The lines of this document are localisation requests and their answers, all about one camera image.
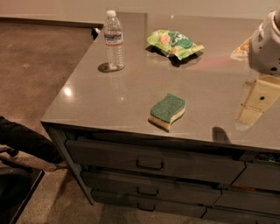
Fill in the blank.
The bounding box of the right middle grey drawer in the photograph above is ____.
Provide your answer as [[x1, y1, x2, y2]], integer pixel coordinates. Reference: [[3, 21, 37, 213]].
[[214, 191, 280, 215]]

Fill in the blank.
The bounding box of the right bottom grey drawer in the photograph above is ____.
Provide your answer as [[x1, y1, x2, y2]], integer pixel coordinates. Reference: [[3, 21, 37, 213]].
[[202, 208, 280, 224]]

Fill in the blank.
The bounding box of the green snack bag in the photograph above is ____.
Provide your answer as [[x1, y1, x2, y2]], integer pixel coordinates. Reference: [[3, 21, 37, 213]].
[[147, 30, 204, 60]]

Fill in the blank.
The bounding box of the clear plastic water bottle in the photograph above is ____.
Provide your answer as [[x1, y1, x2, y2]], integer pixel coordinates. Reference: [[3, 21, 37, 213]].
[[103, 10, 125, 70]]

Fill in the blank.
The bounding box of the top grey drawer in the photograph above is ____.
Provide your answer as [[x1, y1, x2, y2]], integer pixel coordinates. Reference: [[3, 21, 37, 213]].
[[66, 140, 245, 184]]

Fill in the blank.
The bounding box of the grey drawer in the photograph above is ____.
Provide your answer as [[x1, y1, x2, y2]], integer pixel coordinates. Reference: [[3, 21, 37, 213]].
[[202, 208, 280, 224], [80, 171, 221, 206], [234, 163, 280, 192], [66, 140, 245, 184], [214, 191, 280, 215], [91, 191, 207, 218]]

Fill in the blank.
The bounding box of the green and yellow sponge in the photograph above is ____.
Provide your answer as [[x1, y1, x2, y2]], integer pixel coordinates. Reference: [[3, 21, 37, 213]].
[[148, 93, 186, 130]]

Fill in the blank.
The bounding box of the teal cabinet frame leg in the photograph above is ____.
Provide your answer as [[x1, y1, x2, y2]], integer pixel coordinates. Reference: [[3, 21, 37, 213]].
[[48, 127, 95, 205]]

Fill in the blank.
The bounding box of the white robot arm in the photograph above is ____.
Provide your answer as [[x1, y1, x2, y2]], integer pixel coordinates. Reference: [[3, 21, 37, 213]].
[[248, 8, 280, 75]]

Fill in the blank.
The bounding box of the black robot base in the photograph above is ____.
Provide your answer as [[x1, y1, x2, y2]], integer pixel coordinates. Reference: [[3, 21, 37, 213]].
[[0, 116, 63, 224]]

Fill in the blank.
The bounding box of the right upper grey drawer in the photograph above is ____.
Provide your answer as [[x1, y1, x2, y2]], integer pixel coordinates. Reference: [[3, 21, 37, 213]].
[[234, 163, 280, 192]]

